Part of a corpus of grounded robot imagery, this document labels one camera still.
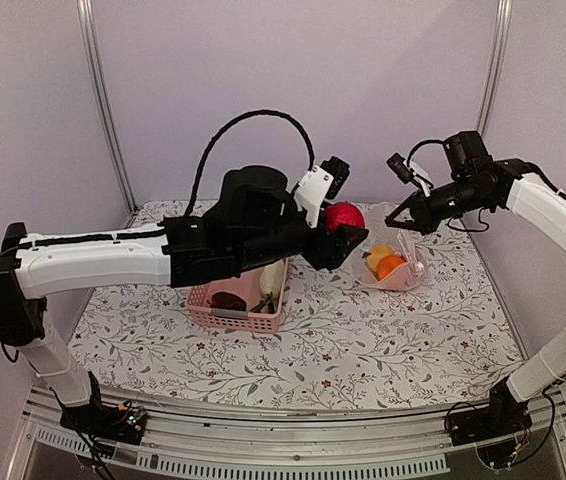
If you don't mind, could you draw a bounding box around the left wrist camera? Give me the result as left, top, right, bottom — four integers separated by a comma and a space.
292, 156, 350, 228

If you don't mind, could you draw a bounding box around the white toy vegetable front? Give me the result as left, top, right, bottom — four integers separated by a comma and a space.
259, 260, 286, 299

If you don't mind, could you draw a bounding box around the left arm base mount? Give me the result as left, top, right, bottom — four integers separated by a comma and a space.
59, 399, 148, 446

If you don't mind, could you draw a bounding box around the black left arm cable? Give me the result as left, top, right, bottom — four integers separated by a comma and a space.
182, 108, 317, 219

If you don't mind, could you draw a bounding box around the pink perforated plastic basket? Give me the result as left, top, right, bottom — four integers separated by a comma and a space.
186, 260, 289, 334

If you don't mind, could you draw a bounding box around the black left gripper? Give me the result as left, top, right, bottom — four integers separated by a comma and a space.
235, 197, 369, 271

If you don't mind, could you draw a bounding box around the aluminium frame post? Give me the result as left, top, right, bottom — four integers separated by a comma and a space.
76, 0, 138, 215
476, 0, 513, 136

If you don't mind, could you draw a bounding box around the right aluminium frame post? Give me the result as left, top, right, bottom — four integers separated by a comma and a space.
476, 0, 513, 136

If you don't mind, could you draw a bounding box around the red toy fruit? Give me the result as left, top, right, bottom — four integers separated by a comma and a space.
324, 202, 365, 231

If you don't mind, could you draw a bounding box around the aluminium front rail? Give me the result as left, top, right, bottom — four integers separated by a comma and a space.
6, 387, 566, 479

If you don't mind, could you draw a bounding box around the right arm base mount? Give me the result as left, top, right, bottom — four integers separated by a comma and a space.
443, 402, 532, 446

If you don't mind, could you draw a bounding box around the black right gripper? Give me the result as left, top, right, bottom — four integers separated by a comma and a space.
386, 177, 492, 235

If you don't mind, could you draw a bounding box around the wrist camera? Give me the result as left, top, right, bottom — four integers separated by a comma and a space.
386, 153, 434, 197
292, 156, 350, 228

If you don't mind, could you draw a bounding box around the left aluminium frame post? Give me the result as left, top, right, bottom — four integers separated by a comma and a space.
76, 0, 138, 215

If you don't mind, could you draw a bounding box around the floral patterned table mat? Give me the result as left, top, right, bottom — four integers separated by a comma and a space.
69, 228, 522, 410

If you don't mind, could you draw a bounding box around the orange toy fruit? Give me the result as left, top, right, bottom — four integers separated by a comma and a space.
376, 255, 406, 281

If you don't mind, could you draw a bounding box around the clear zip top bag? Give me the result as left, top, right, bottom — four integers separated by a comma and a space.
344, 229, 427, 292

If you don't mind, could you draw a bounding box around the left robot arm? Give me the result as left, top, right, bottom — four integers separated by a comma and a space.
0, 162, 367, 434

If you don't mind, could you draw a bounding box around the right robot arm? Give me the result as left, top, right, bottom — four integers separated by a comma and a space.
385, 131, 566, 436

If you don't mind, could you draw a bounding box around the yellow toy fruit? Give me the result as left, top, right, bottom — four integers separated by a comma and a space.
366, 244, 394, 273

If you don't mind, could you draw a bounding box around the dark purple toy fruit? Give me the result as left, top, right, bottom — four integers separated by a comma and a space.
209, 291, 247, 311

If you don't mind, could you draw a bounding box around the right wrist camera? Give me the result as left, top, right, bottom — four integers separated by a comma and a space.
386, 153, 434, 197

